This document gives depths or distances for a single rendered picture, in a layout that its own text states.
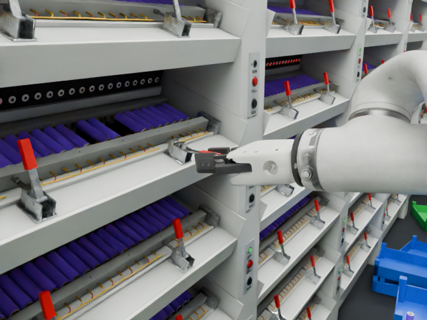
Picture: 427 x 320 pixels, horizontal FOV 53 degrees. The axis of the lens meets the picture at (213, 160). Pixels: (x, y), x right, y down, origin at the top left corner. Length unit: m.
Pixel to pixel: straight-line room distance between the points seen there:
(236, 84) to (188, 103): 0.12
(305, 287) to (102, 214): 1.00
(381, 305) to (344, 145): 1.64
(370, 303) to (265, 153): 1.62
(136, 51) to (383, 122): 0.33
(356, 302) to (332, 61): 1.12
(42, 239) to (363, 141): 0.39
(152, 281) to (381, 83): 0.47
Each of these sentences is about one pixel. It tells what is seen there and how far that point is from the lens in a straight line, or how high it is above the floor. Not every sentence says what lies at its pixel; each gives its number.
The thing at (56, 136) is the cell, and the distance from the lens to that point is 0.67.
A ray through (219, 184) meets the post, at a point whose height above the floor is 0.86.
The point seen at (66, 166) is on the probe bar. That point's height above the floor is 0.99.
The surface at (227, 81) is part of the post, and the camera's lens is 0.83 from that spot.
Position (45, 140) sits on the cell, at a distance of 0.66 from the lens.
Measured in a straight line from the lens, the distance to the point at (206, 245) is 0.86.
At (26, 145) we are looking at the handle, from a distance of 0.53.
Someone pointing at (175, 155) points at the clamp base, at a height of 0.97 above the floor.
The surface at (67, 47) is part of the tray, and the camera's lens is 0.52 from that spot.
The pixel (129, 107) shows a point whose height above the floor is 1.03.
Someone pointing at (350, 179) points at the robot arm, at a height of 0.99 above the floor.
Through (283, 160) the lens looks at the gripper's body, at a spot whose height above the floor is 1.00.
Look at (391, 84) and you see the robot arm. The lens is 0.56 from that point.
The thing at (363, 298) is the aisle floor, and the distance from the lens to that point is 2.16.
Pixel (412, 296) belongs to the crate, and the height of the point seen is 0.42.
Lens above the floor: 1.16
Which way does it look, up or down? 17 degrees down
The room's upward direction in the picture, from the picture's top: straight up
